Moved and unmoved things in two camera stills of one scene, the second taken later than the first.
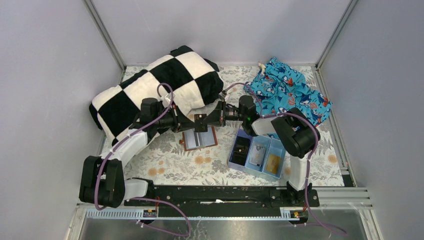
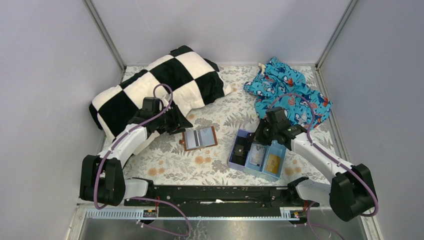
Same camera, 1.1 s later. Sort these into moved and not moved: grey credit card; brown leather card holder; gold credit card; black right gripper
Moved: black right gripper
Not moved: grey credit card; gold credit card; brown leather card holder
